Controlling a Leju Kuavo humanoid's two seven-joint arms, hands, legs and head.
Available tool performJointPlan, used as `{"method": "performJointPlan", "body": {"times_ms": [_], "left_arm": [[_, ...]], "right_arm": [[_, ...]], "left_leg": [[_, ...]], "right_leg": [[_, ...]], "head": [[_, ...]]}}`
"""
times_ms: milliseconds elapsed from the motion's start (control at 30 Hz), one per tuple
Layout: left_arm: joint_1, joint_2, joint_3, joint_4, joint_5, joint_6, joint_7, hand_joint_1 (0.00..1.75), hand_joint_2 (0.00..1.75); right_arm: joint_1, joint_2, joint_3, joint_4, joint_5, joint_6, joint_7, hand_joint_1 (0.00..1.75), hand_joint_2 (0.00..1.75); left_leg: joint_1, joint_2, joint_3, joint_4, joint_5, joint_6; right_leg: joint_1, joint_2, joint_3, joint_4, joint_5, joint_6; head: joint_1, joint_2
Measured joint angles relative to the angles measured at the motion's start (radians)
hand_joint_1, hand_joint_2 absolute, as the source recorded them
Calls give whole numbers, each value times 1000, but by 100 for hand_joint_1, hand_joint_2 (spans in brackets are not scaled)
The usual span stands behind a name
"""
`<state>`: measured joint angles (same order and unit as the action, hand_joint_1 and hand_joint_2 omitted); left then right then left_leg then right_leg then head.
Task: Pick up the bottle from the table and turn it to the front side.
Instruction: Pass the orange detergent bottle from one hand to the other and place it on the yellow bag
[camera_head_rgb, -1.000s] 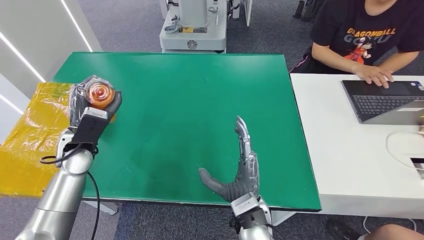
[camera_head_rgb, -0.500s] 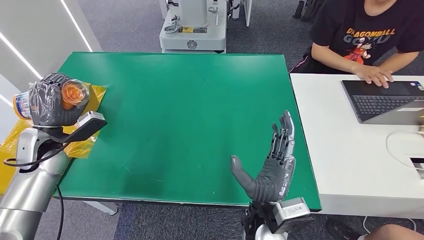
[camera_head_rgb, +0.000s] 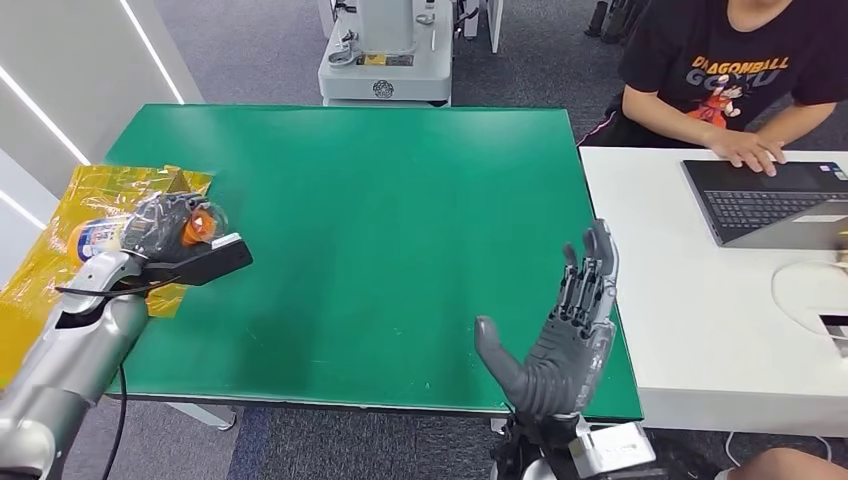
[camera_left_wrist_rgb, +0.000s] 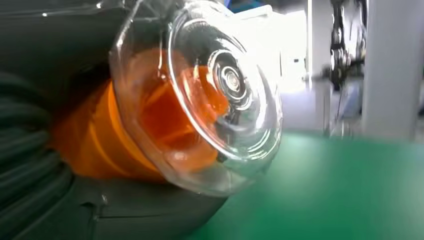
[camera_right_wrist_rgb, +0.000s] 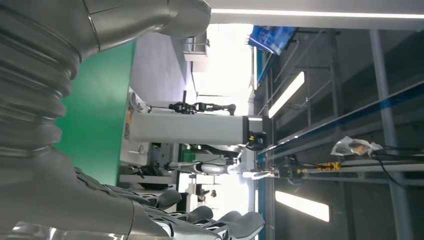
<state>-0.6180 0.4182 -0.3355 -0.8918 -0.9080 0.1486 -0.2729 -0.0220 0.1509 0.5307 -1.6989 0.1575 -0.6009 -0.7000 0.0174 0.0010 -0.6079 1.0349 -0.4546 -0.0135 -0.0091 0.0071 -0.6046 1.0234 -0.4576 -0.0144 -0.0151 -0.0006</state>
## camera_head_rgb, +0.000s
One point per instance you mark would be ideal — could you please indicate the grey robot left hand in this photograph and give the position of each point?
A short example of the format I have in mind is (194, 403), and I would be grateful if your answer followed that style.
(166, 228)

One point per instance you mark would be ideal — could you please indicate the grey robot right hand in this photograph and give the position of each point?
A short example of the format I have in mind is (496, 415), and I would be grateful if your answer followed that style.
(563, 358)

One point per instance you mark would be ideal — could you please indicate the orange juice bottle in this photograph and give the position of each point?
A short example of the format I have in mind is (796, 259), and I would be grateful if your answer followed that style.
(99, 237)

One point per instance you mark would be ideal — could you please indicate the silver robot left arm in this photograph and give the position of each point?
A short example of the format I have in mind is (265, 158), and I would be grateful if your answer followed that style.
(73, 351)

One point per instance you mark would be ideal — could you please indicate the yellow taped cardboard box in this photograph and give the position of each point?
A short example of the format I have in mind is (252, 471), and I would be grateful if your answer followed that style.
(40, 265)

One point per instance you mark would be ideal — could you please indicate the white round object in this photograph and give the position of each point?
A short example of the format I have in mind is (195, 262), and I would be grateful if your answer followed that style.
(802, 295)

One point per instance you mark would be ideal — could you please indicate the person's leg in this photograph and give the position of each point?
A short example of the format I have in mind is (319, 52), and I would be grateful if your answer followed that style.
(788, 465)

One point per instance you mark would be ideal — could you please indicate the black laptop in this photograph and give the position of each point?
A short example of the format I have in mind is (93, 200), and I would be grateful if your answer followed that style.
(768, 202)

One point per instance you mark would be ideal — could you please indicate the white machine base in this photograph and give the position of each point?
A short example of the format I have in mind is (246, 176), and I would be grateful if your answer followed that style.
(387, 66)

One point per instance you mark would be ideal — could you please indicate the person's hand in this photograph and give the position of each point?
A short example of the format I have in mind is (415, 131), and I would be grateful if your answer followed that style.
(748, 151)

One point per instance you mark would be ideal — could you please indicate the person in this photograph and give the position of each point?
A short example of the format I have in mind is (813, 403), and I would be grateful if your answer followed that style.
(722, 66)

